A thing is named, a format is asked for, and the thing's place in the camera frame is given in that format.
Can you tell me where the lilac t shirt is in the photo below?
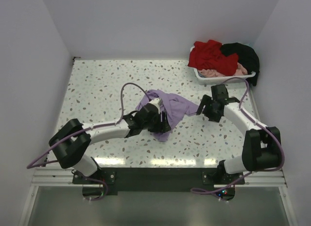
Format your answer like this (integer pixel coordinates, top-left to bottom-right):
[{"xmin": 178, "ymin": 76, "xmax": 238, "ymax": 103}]
[{"xmin": 147, "ymin": 89, "xmax": 199, "ymax": 129}]

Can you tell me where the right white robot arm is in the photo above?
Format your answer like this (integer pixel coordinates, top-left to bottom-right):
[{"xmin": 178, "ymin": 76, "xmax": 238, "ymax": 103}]
[{"xmin": 196, "ymin": 95, "xmax": 285, "ymax": 184}]

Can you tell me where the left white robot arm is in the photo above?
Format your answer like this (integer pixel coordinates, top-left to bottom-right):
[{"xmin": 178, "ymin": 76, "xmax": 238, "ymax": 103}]
[{"xmin": 49, "ymin": 101, "xmax": 171, "ymax": 183}]

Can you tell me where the white laundry basket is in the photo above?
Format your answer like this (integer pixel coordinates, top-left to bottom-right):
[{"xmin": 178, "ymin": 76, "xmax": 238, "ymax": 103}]
[{"xmin": 190, "ymin": 46, "xmax": 257, "ymax": 86}]

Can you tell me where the red t shirt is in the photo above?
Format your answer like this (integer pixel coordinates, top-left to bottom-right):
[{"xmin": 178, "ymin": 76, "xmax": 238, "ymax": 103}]
[{"xmin": 188, "ymin": 40, "xmax": 239, "ymax": 76}]

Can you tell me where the pink t shirt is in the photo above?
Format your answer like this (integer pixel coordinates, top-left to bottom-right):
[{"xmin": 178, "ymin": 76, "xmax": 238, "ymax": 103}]
[{"xmin": 198, "ymin": 63, "xmax": 248, "ymax": 78}]

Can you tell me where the black t shirt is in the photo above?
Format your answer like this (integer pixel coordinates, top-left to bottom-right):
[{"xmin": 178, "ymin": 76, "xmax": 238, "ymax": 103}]
[{"xmin": 220, "ymin": 42, "xmax": 260, "ymax": 87}]

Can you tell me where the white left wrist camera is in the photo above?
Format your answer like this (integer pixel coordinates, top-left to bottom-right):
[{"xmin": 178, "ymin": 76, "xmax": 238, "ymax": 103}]
[{"xmin": 149, "ymin": 98, "xmax": 162, "ymax": 113}]

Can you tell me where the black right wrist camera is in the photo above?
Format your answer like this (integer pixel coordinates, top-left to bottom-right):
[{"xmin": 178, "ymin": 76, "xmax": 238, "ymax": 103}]
[{"xmin": 211, "ymin": 84, "xmax": 229, "ymax": 101}]

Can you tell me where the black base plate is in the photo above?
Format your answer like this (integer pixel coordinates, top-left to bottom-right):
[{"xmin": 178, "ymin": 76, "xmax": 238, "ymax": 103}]
[{"xmin": 72, "ymin": 168, "xmax": 245, "ymax": 199}]

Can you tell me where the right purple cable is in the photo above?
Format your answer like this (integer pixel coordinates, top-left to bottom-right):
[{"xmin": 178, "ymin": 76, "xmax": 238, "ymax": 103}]
[{"xmin": 190, "ymin": 76, "xmax": 285, "ymax": 195}]

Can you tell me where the purple cable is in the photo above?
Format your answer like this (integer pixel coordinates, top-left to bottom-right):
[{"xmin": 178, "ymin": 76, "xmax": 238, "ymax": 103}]
[
  {"xmin": 190, "ymin": 76, "xmax": 285, "ymax": 195},
  {"xmin": 26, "ymin": 82, "xmax": 156, "ymax": 170}
]

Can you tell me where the aluminium frame rail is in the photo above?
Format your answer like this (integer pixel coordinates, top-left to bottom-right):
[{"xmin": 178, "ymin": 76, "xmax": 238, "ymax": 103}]
[{"xmin": 19, "ymin": 167, "xmax": 297, "ymax": 226}]

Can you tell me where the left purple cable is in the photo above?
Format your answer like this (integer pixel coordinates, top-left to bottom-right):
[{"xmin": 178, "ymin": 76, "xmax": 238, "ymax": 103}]
[{"xmin": 26, "ymin": 82, "xmax": 156, "ymax": 170}]

